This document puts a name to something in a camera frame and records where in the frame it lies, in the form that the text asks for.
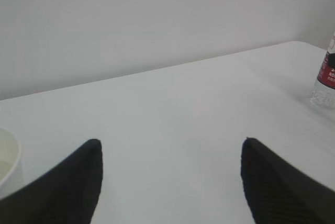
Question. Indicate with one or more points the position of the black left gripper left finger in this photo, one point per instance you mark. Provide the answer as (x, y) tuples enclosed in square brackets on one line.
[(68, 193)]

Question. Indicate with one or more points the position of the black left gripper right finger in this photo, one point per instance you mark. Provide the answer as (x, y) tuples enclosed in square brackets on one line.
[(277, 192)]

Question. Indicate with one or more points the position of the white paper cup green logo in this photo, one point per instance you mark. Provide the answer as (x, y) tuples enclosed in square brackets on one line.
[(12, 178)]

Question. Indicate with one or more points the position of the Nongfu Spring water bottle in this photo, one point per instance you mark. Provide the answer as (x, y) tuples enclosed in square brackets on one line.
[(323, 90)]

